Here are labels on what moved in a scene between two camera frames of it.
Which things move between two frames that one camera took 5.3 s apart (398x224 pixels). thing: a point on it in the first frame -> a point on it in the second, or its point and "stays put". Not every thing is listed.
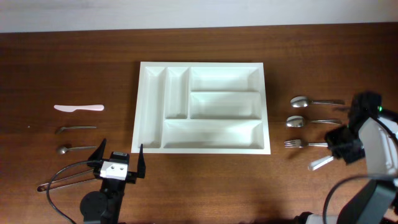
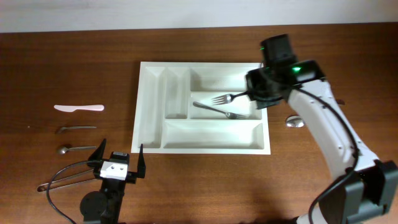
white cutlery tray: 201,108 stays put
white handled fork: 314,163 -> 229,115
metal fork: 323,144 -> 225,98
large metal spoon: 299,121 stays put
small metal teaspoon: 58,131 stays put
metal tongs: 84,176 stays put
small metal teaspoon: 64,149 stays put
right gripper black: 339,144 -> 261,97
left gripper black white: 132,175 stays put
